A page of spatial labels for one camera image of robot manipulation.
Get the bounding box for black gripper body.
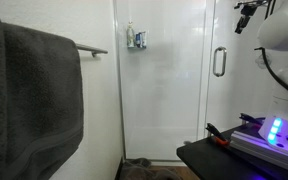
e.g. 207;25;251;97
239;3;260;18

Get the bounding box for swinging glass shower door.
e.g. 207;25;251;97
203;0;278;138

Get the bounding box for fixed glass shower panel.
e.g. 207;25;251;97
113;0;208;162

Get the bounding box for dark blue clamp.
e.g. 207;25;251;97
238;112;267;127

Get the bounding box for white tube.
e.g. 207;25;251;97
140;31;148;48

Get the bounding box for blue tube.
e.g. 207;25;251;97
135;32;143;48

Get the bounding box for orange black clamp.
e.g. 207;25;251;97
205;122;231;147

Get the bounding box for black table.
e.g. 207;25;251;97
176;123;288;180

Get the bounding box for metal towel bar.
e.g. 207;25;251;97
75;42;109;58

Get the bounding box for grey bath mat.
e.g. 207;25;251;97
119;157;186;180

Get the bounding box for dark grey hanging towel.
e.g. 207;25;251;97
0;8;85;180

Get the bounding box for round shower wall knob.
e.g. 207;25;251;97
254;53;268;70

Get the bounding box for metal shower door handle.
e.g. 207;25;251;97
212;46;228;78

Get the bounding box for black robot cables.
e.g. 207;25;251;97
253;0;288;103

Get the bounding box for small shower wall shelf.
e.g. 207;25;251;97
127;45;148;51

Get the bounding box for aluminium extrusion rail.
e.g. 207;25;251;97
229;129;288;177

